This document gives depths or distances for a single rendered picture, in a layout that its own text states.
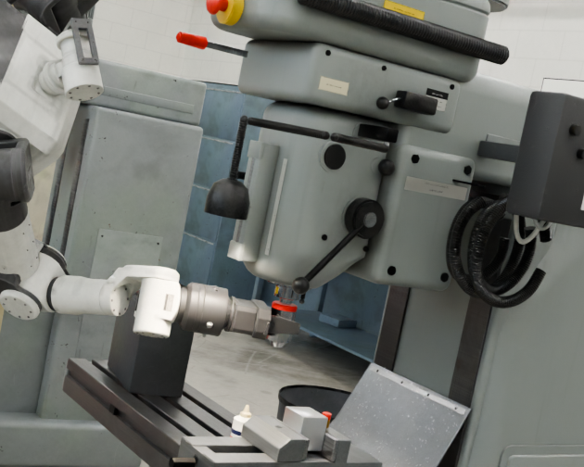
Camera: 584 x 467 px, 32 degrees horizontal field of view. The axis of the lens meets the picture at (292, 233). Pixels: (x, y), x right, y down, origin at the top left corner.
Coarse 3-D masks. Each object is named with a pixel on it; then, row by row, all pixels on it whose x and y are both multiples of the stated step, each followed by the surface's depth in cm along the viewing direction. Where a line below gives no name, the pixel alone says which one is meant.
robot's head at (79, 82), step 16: (80, 32) 175; (64, 48) 175; (48, 64) 178; (64, 64) 175; (48, 80) 177; (64, 80) 173; (80, 80) 172; (96, 80) 173; (80, 96) 176; (96, 96) 177
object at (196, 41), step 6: (180, 36) 174; (186, 36) 175; (192, 36) 175; (198, 36) 176; (204, 36) 177; (180, 42) 175; (186, 42) 175; (192, 42) 175; (198, 42) 176; (204, 42) 176; (210, 42) 178; (198, 48) 177; (204, 48) 177; (210, 48) 179; (216, 48) 179; (222, 48) 179; (228, 48) 180; (234, 48) 181; (234, 54) 181; (240, 54) 181; (246, 54) 182
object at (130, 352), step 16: (128, 320) 224; (112, 336) 235; (128, 336) 222; (144, 336) 215; (176, 336) 218; (192, 336) 219; (112, 352) 232; (128, 352) 220; (144, 352) 215; (160, 352) 217; (176, 352) 218; (112, 368) 230; (128, 368) 219; (144, 368) 216; (160, 368) 217; (176, 368) 219; (128, 384) 217; (144, 384) 216; (160, 384) 218; (176, 384) 219
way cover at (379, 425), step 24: (360, 384) 218; (384, 384) 213; (408, 384) 209; (360, 408) 214; (384, 408) 209; (408, 408) 205; (432, 408) 201; (456, 408) 196; (360, 432) 210; (384, 432) 206; (408, 432) 201; (432, 432) 197; (456, 432) 193; (384, 456) 201; (408, 456) 198; (432, 456) 194
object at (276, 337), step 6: (276, 312) 183; (282, 312) 183; (288, 312) 183; (294, 312) 184; (288, 318) 183; (294, 318) 184; (270, 336) 184; (276, 336) 183; (282, 336) 183; (288, 336) 184; (282, 342) 183; (288, 342) 184
